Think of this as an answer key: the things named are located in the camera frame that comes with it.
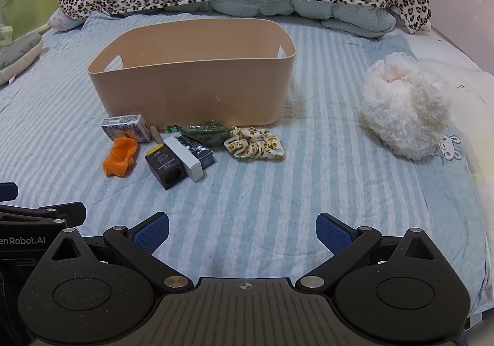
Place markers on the pale pink board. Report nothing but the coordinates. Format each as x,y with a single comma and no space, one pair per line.
463,2

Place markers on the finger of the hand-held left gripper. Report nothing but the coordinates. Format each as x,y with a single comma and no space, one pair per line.
7,191
58,211

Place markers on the orange fuzzy cloth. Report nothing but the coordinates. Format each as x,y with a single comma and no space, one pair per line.
119,156

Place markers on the green leafy packet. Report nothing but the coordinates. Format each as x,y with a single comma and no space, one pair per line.
208,131

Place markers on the small beige stick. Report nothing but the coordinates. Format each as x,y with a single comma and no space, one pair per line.
154,133

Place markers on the blue patterned tissue packet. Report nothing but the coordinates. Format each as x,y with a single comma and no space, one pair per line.
123,126

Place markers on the white cartoon print sheet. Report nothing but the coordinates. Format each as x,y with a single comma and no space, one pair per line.
472,106

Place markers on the beige plastic storage bin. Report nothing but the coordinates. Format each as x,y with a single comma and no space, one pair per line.
185,91

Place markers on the floral fabric scrunchie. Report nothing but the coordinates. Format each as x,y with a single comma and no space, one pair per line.
254,145

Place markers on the pale green quilt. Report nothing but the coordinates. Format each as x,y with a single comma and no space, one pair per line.
347,17

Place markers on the blue striped bed sheet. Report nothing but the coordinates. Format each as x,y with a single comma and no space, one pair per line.
308,183

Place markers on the white slim box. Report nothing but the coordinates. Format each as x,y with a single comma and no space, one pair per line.
186,161

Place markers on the grey and white cushion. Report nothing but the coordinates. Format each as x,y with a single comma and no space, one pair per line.
19,54

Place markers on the white fluffy plush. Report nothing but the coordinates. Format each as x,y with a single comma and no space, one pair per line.
405,110

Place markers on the black cardboard box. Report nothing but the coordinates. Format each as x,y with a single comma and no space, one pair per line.
164,168

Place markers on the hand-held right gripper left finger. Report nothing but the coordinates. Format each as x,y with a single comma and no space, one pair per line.
151,233

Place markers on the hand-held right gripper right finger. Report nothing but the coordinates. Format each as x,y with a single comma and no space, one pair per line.
332,233

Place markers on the pale pink pillow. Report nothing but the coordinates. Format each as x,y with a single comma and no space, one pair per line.
63,21

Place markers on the dark printed packet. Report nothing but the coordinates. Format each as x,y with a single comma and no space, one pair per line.
203,155

